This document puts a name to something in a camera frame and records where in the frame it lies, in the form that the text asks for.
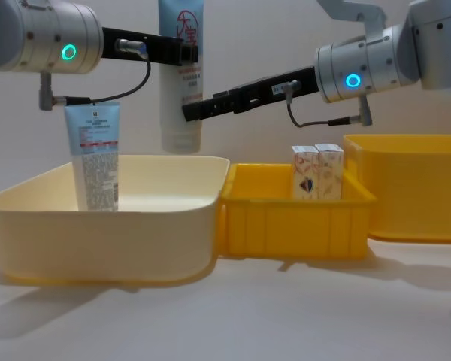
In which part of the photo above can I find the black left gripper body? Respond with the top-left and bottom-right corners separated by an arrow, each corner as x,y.
101,26 -> 174,66

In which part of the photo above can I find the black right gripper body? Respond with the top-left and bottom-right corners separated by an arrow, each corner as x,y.
229,66 -> 320,114

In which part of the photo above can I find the tall white blue cosmetic tube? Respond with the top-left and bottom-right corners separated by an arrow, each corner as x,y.
157,0 -> 205,154

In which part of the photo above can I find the white carton with blue print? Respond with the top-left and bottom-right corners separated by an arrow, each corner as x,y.
290,145 -> 321,200

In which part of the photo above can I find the white carton with orange print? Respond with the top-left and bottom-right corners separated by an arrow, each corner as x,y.
314,143 -> 344,201

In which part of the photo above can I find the short blue white cosmetic tube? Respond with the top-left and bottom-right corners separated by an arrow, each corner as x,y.
63,101 -> 121,212

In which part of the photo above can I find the small yellow plastic bin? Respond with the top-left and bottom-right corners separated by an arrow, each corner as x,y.
218,162 -> 378,261

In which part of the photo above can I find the cream plastic bin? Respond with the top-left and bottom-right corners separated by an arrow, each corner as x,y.
0,154 -> 232,286

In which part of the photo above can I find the large yellow plastic bin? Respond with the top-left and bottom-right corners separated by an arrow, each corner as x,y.
342,134 -> 451,242

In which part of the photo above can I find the dark left gripper cable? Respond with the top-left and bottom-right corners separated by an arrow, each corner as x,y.
53,38 -> 152,106

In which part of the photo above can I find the dark gripper cable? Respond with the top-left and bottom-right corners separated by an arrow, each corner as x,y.
280,79 -> 356,129
53,38 -> 152,106

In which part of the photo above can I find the dark right gripper cable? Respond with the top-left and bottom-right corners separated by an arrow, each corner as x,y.
280,79 -> 356,129

